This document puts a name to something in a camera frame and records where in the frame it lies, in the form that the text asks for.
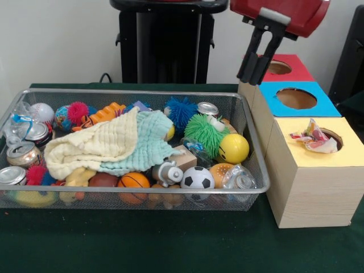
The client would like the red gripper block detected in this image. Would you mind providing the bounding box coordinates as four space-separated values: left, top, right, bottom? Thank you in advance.
229 0 332 86

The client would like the colourful butterfly print cloth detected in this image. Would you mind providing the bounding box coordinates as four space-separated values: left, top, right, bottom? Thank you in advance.
289 118 339 154

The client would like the wooden box with three holes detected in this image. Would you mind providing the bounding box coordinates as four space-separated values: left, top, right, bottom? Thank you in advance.
238 53 364 228

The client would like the shallow clear plastic bin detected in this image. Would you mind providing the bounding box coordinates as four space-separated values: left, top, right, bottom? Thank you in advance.
0 88 271 212

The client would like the green spiky ball with eyes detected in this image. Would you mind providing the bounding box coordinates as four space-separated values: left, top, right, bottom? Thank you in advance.
184 113 231 157

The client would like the yellow ball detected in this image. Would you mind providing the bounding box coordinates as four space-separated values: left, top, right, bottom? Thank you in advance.
218 133 250 165

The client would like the blue spiky ball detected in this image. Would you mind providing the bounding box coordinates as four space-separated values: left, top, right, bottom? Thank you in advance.
164 96 199 134

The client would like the small soccer ball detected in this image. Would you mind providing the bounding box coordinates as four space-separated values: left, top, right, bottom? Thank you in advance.
180 166 216 190

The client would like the light blue cloth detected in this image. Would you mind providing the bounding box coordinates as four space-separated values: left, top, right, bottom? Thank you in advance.
98 110 184 177

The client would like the grey toy robot figure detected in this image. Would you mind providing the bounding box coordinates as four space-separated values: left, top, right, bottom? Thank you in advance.
152 159 184 188

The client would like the small orange basketball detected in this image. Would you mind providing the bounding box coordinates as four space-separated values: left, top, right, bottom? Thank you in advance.
118 172 151 189

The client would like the cream waffle cloth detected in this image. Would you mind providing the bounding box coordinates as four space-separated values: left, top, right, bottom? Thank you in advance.
44 106 140 181

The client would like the white baseball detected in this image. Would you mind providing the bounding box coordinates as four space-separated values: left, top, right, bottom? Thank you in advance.
30 102 55 125

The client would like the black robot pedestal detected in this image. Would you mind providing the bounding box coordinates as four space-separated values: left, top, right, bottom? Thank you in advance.
109 0 230 84

